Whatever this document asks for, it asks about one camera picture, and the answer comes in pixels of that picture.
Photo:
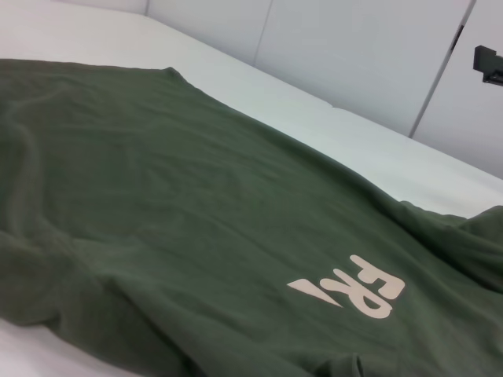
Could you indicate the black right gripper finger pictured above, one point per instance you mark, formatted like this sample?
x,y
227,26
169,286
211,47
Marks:
x,y
489,64

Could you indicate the dark green FREE! t-shirt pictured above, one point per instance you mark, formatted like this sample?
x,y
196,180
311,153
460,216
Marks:
x,y
196,196

